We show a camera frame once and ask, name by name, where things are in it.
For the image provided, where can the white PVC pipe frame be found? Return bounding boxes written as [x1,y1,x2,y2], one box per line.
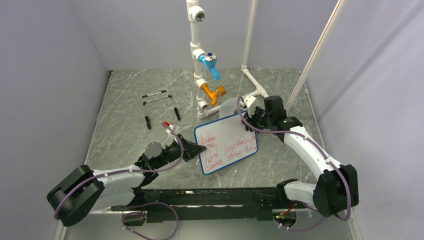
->
[185,0,345,120]

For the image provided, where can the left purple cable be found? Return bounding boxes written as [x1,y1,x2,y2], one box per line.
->
[53,123,185,240]

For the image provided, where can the black wire whiteboard stand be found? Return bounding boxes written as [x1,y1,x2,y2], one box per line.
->
[140,89,181,130]

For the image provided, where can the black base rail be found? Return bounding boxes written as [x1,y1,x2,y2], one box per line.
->
[111,187,300,223]

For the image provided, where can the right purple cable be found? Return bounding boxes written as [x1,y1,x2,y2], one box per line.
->
[236,96,352,232]

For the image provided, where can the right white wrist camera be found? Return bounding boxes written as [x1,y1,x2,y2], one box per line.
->
[243,95,258,118]

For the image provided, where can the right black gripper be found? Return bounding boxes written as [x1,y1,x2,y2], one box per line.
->
[244,105,273,135]

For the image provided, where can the orange plastic tap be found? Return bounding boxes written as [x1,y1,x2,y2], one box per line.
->
[200,83,227,107]

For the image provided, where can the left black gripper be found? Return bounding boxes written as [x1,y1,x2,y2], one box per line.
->
[154,134,207,170]

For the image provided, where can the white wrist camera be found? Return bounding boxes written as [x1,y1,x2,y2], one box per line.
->
[243,95,258,118]
[162,121,180,139]

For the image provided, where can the blue framed whiteboard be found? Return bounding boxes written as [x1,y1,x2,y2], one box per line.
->
[193,114,258,175]

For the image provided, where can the purple cable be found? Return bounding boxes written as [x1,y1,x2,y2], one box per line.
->
[53,123,185,240]
[236,96,352,232]

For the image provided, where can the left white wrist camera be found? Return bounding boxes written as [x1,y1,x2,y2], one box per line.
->
[162,121,180,139]

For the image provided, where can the blue plastic tap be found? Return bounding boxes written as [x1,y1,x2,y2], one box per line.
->
[198,52,220,81]

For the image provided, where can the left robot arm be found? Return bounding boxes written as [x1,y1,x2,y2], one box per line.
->
[46,134,207,227]

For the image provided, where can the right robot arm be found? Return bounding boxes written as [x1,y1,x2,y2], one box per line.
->
[237,95,359,221]

